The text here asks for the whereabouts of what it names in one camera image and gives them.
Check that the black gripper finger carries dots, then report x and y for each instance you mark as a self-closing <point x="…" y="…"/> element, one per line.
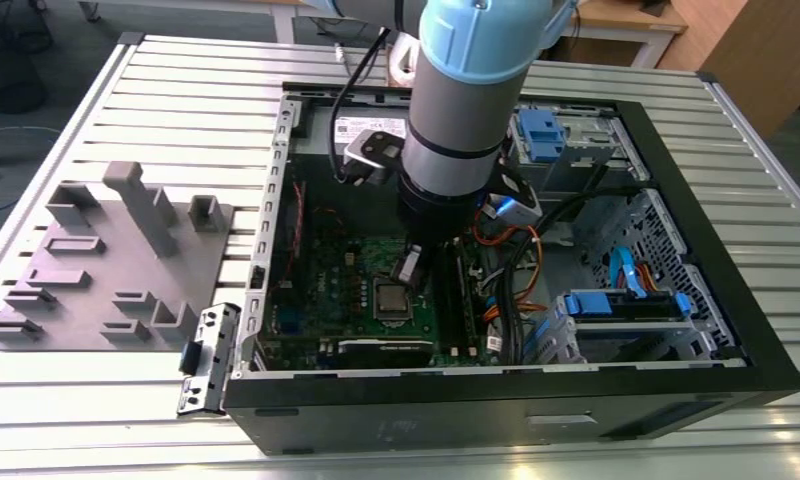
<point x="406" y="267"/>

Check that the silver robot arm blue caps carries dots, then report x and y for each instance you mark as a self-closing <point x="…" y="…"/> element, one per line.
<point x="454" y="125"/>

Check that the black RAM slot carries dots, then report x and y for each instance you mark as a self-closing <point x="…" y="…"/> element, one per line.
<point x="448" y="300"/>
<point x="463" y="295"/>

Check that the green motherboard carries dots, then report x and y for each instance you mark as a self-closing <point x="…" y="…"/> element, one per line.
<point x="343" y="320"/>

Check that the black graphics card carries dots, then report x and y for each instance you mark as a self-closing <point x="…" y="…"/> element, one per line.
<point x="387" y="351"/>

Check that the grey metal drive cage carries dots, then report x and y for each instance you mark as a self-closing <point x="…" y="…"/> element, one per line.
<point x="574" y="175"/>

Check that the blue drive carrier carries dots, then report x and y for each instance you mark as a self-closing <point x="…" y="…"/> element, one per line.
<point x="543" y="137"/>

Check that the grey power supply unit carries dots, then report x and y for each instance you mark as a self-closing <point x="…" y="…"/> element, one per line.
<point x="320" y="130"/>

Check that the hard disk in blue carrier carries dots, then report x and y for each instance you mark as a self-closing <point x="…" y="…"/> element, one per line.
<point x="587" y="304"/>

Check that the black PC case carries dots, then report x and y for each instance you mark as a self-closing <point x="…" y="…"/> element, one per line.
<point x="440" y="415"/>

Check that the grey metal disk bay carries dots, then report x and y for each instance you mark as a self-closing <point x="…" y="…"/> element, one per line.
<point x="634" y="332"/>

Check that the grey parts rack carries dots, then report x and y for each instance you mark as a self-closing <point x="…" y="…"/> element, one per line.
<point x="140" y="280"/>

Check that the white framed table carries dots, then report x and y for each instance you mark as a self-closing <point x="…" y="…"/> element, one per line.
<point x="283" y="25"/>

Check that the brown wooden cabinet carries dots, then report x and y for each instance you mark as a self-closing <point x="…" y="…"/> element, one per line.
<point x="760" y="50"/>

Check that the black waste bin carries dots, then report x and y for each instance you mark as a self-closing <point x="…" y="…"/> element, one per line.
<point x="13" y="90"/>

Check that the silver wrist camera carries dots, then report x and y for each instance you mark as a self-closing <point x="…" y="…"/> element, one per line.
<point x="520" y="212"/>
<point x="367" y="162"/>

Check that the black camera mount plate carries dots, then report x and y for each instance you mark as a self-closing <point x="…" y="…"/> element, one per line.
<point x="514" y="182"/>

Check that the grey metal latch bracket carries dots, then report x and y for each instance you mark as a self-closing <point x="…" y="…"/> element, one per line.
<point x="216" y="325"/>

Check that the wooden desk white frame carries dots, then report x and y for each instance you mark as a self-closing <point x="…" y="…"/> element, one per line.
<point x="627" y="20"/>

